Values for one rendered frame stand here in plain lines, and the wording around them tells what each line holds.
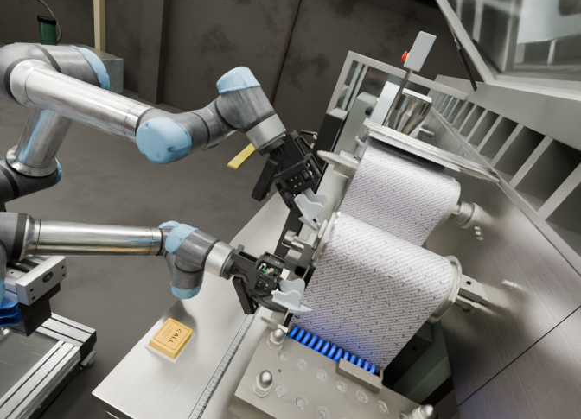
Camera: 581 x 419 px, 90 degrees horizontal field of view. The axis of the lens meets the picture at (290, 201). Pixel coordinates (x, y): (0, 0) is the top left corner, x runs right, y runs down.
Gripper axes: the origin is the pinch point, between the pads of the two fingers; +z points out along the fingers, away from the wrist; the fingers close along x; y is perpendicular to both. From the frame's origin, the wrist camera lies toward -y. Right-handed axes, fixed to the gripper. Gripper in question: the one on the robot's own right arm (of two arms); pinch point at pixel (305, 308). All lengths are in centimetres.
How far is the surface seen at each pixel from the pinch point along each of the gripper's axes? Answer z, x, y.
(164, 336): -27.0, -11.2, -16.6
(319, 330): 4.9, -0.2, -4.1
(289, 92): -127, 385, -25
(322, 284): 0.8, -0.3, 8.8
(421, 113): 12, 72, 40
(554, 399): 30.1, -17.0, 23.0
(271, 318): -6.7, 7.8, -17.9
